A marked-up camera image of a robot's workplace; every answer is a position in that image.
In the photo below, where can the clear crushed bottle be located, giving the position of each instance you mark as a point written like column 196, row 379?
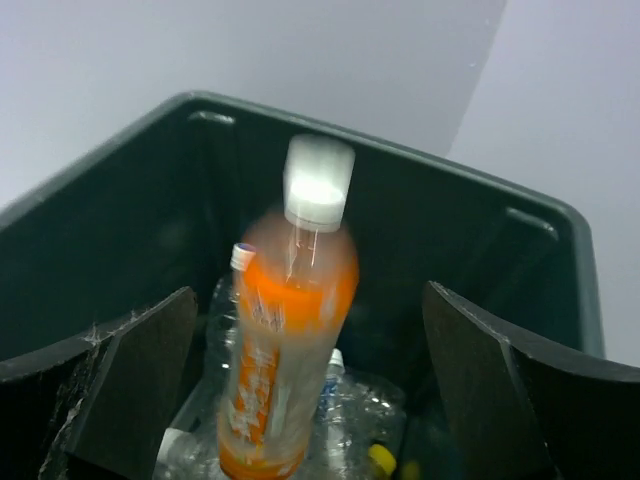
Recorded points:
column 185, row 455

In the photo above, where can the dark green plastic bin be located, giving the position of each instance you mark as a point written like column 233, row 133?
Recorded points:
column 159, row 207

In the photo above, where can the small bottle yellow cap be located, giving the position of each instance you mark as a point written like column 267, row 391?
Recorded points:
column 382, row 462

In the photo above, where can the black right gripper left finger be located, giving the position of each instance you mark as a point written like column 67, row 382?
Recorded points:
column 96, row 405

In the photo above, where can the clear bottle orange blue label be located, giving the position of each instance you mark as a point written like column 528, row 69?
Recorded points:
column 221, row 324

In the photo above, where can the orange liquid bottle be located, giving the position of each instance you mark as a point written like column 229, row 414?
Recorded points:
column 293, row 297

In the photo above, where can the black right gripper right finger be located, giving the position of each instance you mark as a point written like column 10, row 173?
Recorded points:
column 521, row 406

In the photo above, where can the crushed bottle blue label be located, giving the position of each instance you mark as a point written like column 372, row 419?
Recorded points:
column 356, row 409

